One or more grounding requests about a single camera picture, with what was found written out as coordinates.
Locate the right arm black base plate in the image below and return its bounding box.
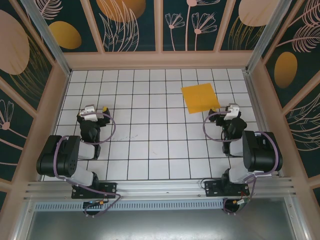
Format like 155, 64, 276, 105
204, 180, 251, 198

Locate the grey slotted cable duct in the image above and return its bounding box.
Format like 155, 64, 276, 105
33, 199, 225, 211

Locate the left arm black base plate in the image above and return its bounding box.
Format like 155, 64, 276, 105
71, 181, 118, 200

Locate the aluminium table edge rail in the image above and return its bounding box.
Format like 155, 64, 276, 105
241, 69, 285, 179

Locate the small controller board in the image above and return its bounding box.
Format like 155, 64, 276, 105
223, 197, 251, 216
82, 199, 107, 218

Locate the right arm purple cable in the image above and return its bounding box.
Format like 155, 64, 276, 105
202, 111, 281, 216

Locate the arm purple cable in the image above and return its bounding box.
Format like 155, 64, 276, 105
53, 112, 122, 217
202, 111, 281, 216

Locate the long aluminium mounting rail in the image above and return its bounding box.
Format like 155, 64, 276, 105
23, 176, 299, 203

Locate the grey metal sheet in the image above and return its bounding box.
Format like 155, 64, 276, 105
23, 208, 302, 240

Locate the aluminium corner post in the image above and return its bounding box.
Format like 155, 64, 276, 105
19, 0, 73, 77
244, 0, 294, 74

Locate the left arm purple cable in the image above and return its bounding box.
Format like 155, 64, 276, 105
53, 112, 122, 217

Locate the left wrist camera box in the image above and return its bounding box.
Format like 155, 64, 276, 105
79, 105, 99, 123

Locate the aluminium side bar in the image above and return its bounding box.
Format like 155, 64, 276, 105
284, 192, 308, 240
13, 201, 37, 240

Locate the yellow cloth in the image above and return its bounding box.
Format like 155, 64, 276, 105
181, 83, 221, 115

